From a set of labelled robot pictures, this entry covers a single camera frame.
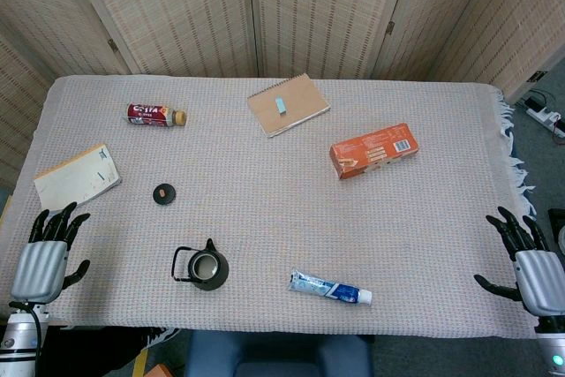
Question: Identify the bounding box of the brown spiral notebook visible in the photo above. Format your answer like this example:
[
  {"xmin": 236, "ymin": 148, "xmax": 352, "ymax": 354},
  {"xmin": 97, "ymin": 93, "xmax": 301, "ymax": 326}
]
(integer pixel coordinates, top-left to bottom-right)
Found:
[{"xmin": 246, "ymin": 72, "xmax": 332, "ymax": 139}]

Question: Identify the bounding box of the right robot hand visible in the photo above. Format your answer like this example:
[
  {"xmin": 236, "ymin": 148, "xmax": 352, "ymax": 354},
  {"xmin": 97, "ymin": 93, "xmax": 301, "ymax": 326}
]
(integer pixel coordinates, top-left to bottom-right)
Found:
[{"xmin": 473, "ymin": 206, "xmax": 565, "ymax": 318}]

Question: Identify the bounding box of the bamboo folding screen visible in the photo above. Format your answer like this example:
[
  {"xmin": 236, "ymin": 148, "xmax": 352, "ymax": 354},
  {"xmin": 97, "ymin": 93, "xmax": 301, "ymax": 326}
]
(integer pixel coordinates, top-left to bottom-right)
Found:
[{"xmin": 0, "ymin": 0, "xmax": 565, "ymax": 188}]

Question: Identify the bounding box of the blue chair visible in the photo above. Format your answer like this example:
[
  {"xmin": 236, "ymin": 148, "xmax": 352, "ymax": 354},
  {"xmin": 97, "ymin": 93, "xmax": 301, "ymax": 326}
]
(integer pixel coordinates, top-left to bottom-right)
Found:
[{"xmin": 184, "ymin": 330, "xmax": 374, "ymax": 377}]

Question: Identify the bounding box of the black kettle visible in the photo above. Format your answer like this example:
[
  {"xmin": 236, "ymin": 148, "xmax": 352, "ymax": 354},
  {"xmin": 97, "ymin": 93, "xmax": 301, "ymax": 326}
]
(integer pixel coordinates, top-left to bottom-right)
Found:
[{"xmin": 170, "ymin": 238, "xmax": 230, "ymax": 292}]

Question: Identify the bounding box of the black cable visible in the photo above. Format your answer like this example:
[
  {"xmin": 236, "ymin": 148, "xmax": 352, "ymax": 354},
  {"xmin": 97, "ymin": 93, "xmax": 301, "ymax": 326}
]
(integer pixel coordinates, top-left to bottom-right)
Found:
[{"xmin": 8, "ymin": 300, "xmax": 44, "ymax": 377}]

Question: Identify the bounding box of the orange biscuit box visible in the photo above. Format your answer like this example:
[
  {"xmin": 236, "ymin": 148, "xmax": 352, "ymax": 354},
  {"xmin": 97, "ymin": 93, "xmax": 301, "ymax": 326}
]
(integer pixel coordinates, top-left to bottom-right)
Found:
[{"xmin": 328, "ymin": 123, "xmax": 419, "ymax": 181}]

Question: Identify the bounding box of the white paperback book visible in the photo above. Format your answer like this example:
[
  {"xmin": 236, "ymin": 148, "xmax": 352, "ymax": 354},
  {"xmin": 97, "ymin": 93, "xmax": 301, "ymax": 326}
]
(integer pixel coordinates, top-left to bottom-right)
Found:
[{"xmin": 34, "ymin": 143, "xmax": 123, "ymax": 211}]

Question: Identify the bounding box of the black kettle lid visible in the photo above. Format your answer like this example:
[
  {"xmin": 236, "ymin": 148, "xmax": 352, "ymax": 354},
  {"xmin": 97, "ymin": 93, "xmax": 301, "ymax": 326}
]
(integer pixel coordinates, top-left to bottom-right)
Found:
[{"xmin": 152, "ymin": 183, "xmax": 177, "ymax": 207}]

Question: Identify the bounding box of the beige woven tablecloth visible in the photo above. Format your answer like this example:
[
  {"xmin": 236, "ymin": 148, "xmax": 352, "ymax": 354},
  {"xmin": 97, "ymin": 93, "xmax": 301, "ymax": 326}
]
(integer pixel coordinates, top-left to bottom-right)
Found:
[{"xmin": 0, "ymin": 74, "xmax": 538, "ymax": 340}]

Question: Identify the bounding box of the red coffee bottle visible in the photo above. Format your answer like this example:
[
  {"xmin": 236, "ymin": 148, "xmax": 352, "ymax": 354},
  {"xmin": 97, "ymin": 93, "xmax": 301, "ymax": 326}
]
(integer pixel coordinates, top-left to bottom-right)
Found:
[{"xmin": 126, "ymin": 102, "xmax": 188, "ymax": 127}]

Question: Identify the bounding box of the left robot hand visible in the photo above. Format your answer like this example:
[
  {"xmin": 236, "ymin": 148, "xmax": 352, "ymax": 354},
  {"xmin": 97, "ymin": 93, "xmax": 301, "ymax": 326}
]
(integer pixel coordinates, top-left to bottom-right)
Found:
[{"xmin": 9, "ymin": 201, "xmax": 92, "ymax": 305}]

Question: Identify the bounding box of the white power strip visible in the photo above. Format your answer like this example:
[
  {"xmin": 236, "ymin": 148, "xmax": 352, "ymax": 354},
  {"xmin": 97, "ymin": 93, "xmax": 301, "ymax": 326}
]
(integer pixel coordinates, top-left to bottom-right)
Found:
[{"xmin": 524, "ymin": 93, "xmax": 565, "ymax": 139}]

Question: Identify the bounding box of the blue white toothpaste tube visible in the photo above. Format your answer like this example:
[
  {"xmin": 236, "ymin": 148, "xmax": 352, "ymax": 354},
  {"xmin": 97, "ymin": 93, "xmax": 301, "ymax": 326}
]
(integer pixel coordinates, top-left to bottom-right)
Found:
[{"xmin": 289, "ymin": 268, "xmax": 373, "ymax": 305}]

